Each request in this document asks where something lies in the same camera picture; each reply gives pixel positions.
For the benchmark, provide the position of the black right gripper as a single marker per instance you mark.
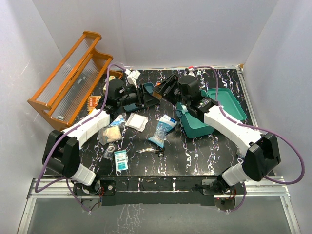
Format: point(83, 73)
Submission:
point(161, 89)

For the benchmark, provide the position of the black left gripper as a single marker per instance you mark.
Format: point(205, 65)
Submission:
point(132, 88)

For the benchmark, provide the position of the white gauze pad packet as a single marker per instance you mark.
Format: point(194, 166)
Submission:
point(137, 122)

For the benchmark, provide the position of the light blue cotton swab packet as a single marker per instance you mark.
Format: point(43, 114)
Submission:
point(160, 133)

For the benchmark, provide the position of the teal medicine kit box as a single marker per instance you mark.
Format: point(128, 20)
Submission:
point(215, 117)

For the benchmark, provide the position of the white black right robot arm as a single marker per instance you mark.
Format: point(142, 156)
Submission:
point(261, 152)

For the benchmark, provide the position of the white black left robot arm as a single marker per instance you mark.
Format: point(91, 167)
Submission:
point(61, 153)

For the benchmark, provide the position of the dark teal divided tray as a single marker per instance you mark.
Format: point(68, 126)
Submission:
point(135, 99)

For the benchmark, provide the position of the blue white bandage roll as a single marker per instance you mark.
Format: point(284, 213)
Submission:
point(169, 120)

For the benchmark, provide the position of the alcohol wipes plastic bag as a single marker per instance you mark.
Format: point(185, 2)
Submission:
point(119, 121)

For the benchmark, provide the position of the yellow white small box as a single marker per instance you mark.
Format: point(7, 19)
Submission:
point(105, 85)

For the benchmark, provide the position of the cream gloves plastic bag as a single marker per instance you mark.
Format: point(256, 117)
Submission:
point(110, 134)

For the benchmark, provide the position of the orange snack packet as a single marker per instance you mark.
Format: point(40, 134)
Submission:
point(92, 103)

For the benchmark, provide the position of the small clear zip bag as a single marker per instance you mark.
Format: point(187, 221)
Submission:
point(109, 152)

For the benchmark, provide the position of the teal white sachet packet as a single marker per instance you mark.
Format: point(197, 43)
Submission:
point(121, 160)

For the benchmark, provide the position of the orange wooden shelf rack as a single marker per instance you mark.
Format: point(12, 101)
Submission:
point(65, 92)

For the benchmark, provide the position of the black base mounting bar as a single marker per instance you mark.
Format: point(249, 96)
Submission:
point(186, 189)

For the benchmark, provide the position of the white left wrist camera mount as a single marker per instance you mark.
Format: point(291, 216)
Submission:
point(132, 76)

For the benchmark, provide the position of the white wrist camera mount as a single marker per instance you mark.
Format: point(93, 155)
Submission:
point(132, 76)
point(189, 71)

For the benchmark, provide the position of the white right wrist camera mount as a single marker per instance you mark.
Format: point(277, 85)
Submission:
point(189, 71)

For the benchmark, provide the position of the black handled scissors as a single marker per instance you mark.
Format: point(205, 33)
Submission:
point(159, 152)

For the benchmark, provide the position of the aluminium frame rail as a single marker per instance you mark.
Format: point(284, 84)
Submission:
point(160, 205)

